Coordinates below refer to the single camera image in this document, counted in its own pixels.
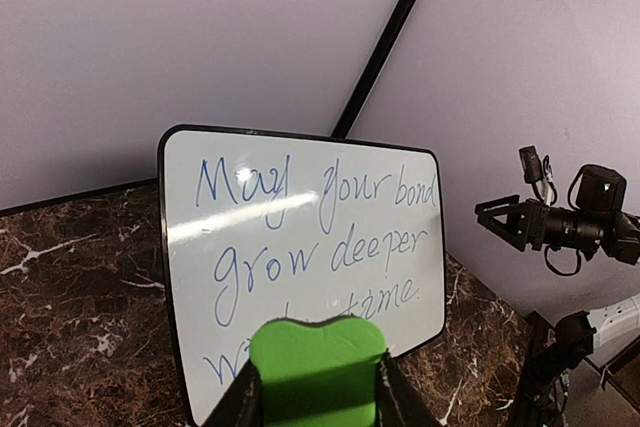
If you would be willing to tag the white whiteboard black frame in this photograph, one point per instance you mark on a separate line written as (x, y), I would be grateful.
(259, 225)

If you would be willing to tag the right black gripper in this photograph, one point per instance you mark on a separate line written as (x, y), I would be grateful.
(502, 218)

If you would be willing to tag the right black frame post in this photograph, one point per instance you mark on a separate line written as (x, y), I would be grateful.
(372, 69)

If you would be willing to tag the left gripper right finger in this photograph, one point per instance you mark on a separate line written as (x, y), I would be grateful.
(398, 404)

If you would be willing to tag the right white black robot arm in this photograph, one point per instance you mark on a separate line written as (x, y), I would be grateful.
(592, 221)

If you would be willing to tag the green whiteboard eraser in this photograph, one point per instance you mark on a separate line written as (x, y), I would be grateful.
(320, 374)

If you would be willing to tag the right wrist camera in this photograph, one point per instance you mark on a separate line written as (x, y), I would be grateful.
(538, 174)

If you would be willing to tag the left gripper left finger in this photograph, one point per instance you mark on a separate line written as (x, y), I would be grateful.
(241, 404)

